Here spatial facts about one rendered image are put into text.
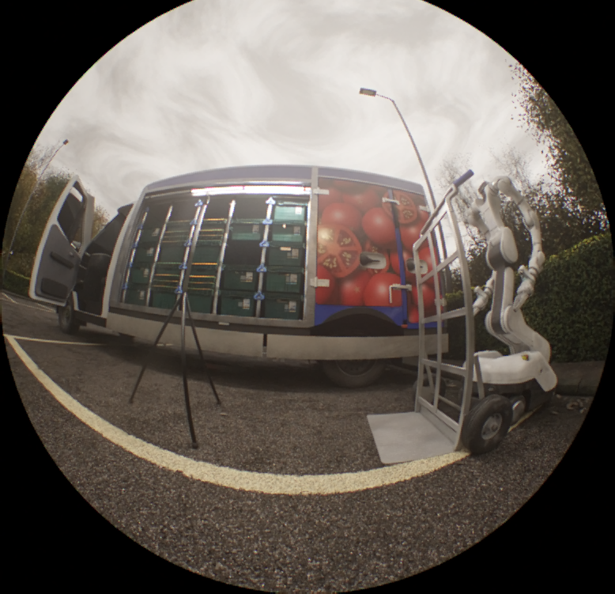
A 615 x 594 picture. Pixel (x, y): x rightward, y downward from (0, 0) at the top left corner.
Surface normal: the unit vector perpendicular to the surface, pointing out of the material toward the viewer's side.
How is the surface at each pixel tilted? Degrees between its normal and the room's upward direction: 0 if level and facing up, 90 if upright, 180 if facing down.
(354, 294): 90
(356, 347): 90
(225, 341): 90
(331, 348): 90
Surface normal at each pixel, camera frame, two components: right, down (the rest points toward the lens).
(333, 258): 0.06, -0.23
